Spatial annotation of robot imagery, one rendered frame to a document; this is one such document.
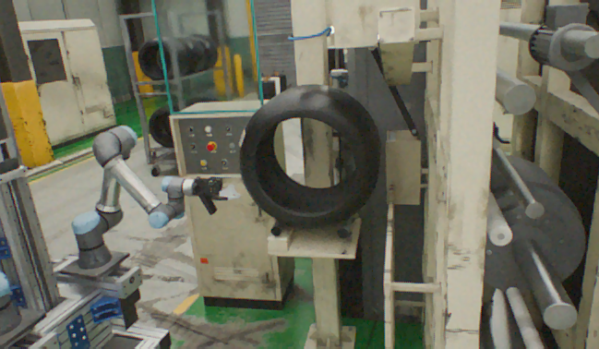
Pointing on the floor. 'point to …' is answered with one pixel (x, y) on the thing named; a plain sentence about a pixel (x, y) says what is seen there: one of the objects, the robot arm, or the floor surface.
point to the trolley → (146, 56)
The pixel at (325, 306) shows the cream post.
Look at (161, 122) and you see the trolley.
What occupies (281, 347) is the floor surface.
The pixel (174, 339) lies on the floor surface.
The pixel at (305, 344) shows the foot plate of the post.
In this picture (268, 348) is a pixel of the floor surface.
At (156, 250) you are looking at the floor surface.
